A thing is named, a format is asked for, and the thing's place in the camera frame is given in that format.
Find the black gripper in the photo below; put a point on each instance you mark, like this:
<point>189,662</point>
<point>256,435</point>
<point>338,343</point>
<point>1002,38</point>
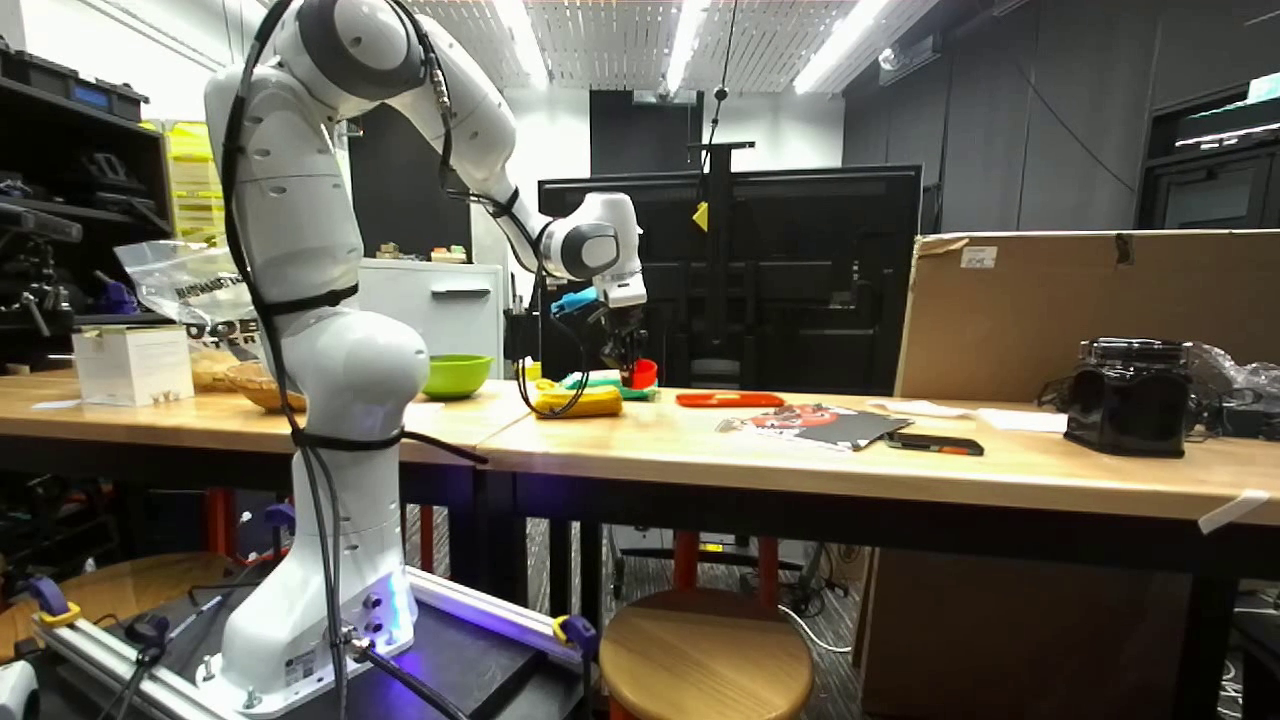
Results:
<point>610,321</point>

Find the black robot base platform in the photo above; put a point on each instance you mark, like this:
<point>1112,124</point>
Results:
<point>453,653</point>

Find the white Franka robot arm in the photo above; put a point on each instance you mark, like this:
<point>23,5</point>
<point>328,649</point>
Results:
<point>333,374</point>

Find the green wipes packet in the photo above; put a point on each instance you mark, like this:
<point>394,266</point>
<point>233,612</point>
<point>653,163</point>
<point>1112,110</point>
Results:
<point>601,382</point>

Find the red and yellow toys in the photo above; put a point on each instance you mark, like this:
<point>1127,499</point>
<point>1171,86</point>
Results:
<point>576,399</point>

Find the flat orange red plate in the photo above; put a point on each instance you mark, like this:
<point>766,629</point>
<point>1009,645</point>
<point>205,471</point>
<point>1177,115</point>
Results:
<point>731,399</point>

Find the large black monitor screen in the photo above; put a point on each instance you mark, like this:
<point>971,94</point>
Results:
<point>747,274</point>

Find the yellow triangle tag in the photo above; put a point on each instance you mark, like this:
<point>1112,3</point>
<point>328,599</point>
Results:
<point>702,215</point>

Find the red printed magazine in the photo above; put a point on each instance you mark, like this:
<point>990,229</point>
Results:
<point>787,422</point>

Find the green plastic bowl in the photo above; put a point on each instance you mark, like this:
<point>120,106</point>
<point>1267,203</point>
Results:
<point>456,379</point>

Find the white cabinet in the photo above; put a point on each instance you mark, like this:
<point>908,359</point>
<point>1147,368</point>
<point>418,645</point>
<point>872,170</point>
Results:
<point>433,305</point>

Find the dark grey sheet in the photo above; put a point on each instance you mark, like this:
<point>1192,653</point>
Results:
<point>854,429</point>

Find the round wooden stool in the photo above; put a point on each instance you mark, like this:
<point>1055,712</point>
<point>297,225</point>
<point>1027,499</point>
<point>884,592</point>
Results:
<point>707,662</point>

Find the black smartphone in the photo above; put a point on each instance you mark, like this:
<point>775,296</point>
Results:
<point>935,447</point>

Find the clear plastic bag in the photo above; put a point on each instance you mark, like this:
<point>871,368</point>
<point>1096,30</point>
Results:
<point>187,286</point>

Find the brown cardboard board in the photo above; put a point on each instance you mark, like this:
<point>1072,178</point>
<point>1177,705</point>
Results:
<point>1087,313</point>

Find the white cardboard box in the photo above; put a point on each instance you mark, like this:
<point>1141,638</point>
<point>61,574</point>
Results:
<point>131,365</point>

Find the orange legged wooden stool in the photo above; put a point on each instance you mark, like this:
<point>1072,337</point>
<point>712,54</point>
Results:
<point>114,587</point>

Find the black equipment shelf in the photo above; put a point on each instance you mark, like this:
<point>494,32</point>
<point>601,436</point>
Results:
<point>67,203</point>

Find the crumpled clear plastic wrap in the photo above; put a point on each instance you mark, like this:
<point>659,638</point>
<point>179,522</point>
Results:
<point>1232,386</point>

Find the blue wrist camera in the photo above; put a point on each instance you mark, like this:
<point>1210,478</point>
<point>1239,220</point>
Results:
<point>572,303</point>

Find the yellow wall poster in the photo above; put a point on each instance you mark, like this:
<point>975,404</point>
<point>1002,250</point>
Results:
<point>195,182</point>

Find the black camera box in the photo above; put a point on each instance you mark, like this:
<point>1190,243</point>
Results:
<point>1130,392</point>

